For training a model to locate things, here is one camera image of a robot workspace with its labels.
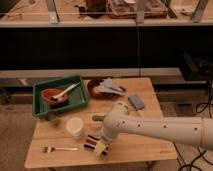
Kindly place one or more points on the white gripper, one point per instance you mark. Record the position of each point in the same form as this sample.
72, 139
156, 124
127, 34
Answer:
101, 148

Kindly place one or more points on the striped eraser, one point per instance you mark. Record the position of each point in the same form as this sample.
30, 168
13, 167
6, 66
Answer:
90, 142

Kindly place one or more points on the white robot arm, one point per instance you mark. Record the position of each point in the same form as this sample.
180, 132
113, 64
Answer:
196, 131

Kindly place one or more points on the white paper cup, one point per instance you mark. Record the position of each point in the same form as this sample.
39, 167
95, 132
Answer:
74, 127

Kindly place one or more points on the small metal cup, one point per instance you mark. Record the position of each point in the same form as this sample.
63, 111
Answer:
52, 118

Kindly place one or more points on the wooden table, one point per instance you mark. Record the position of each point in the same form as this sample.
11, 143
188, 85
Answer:
127, 148

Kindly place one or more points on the green plastic mug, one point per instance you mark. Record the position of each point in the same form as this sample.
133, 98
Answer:
98, 118

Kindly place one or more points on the silver fork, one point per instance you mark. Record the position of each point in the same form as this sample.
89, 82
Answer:
50, 149

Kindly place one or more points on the blue sponge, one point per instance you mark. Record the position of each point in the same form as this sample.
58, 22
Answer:
137, 103

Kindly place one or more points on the dark brown bowl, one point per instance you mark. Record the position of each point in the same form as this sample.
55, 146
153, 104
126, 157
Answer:
92, 89

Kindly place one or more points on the pale blue paper pieces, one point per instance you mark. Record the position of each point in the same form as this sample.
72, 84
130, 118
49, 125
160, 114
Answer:
107, 86

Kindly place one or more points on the white plastic spoon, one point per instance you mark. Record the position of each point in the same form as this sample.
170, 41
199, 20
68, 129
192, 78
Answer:
60, 95

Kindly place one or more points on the green plastic tray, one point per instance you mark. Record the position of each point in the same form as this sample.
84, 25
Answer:
76, 98

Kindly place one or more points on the red-brown bowl in tray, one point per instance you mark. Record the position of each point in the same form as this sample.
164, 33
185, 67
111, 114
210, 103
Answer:
47, 96

